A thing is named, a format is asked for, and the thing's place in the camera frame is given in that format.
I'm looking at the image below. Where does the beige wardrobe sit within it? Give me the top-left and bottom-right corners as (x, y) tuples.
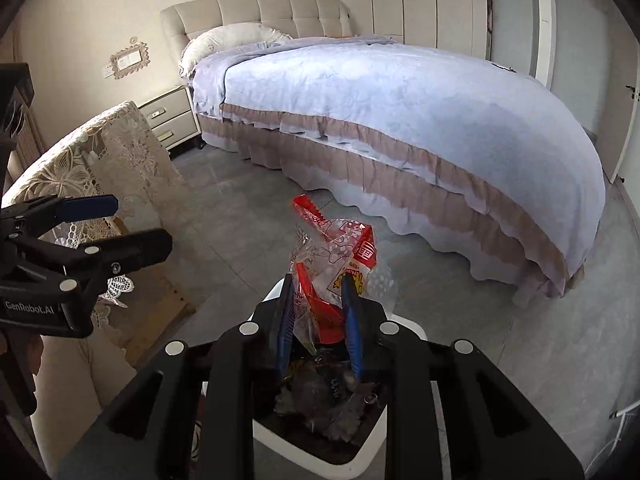
(345, 0), (493, 61)

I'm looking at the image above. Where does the white nightstand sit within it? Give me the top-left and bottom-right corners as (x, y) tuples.
(137, 84), (203, 156)

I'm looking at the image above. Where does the red clear plastic wrapper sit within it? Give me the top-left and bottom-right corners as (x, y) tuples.
(290, 194), (378, 356)

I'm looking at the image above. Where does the clear plastic bag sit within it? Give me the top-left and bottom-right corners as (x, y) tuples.
(272, 355), (381, 441)

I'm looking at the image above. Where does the white sliding door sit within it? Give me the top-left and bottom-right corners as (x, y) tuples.
(550, 0), (640, 186)

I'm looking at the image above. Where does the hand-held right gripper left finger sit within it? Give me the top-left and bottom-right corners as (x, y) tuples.
(57, 272), (301, 480)

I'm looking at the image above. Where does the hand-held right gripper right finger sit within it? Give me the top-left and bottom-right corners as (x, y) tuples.
(341, 274), (586, 480)

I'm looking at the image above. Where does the white pillow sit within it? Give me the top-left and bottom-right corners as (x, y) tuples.
(179, 24), (293, 78)

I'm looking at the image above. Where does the framed wall switch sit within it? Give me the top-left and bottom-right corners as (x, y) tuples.
(110, 42), (151, 81)

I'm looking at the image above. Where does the beige tufted headboard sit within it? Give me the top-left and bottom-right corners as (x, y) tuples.
(160, 0), (353, 78)

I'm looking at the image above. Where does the white trash bin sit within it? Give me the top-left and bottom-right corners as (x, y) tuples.
(247, 277), (443, 480)

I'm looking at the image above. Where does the bed with lavender bedding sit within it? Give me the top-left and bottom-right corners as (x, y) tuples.
(191, 35), (607, 308)

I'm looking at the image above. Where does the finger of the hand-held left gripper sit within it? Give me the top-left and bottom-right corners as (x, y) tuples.
(15, 228), (173, 296)
(0, 195), (120, 235)

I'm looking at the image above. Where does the wooden table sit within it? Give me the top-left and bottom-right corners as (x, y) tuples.
(117, 220), (196, 356)

